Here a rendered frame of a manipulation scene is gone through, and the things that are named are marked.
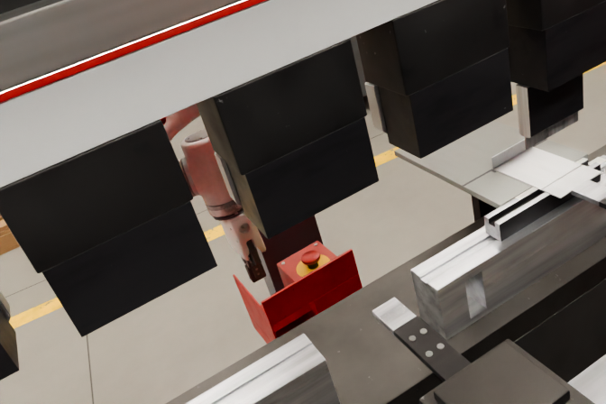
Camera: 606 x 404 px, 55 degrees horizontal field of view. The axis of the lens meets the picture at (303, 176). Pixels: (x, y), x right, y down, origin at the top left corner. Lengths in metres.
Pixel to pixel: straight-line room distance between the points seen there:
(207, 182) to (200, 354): 1.30
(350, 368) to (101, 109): 0.52
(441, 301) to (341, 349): 0.17
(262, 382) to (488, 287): 0.34
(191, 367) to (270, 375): 1.53
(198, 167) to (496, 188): 0.52
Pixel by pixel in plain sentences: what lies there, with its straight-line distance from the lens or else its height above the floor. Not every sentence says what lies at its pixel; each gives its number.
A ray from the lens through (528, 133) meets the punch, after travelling 0.84.
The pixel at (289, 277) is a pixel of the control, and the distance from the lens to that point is 1.20.
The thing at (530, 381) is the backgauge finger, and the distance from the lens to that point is 0.62.
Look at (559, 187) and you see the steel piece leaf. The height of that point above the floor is 1.00.
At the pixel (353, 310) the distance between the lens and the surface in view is 0.94.
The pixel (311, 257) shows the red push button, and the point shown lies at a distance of 1.18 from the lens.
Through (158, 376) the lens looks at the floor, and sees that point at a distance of 2.32.
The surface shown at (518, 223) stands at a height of 0.98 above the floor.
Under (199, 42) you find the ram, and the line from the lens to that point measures 0.52.
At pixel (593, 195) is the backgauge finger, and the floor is 1.00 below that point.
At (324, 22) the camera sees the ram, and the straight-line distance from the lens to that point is 0.57.
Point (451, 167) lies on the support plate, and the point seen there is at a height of 1.00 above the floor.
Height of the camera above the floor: 1.51
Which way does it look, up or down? 29 degrees down
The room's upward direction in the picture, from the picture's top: 17 degrees counter-clockwise
